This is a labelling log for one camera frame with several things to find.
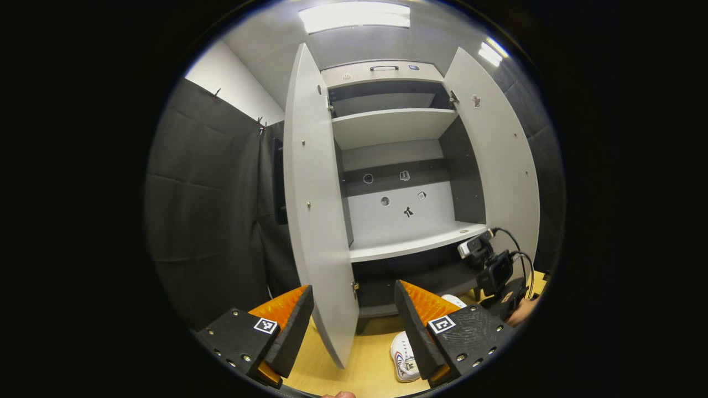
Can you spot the black backdrop cloth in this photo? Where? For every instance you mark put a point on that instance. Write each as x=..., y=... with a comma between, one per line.
x=268, y=249

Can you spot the grey cabinet drawer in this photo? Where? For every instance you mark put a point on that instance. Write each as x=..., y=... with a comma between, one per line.
x=401, y=78

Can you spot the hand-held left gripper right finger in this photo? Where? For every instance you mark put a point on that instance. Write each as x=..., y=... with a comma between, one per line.
x=417, y=337

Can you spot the black quilted cloth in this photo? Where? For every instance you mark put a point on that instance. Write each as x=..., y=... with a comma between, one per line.
x=204, y=210
x=547, y=182

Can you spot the white shoe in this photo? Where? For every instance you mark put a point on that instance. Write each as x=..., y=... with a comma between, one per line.
x=453, y=301
x=401, y=356

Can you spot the grey shoe cabinet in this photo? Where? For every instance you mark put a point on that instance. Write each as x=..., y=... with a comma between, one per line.
x=434, y=204

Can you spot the grey shoe cabinet door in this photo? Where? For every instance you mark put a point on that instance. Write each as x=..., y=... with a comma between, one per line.
x=315, y=221
x=498, y=166

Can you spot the small ceiling light panel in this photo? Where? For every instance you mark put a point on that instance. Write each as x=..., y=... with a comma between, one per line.
x=491, y=53

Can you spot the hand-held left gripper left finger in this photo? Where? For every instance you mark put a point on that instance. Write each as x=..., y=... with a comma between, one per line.
x=290, y=337

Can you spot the grey cabinet shelf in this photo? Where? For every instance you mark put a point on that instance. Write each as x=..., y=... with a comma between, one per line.
x=387, y=127
x=409, y=243

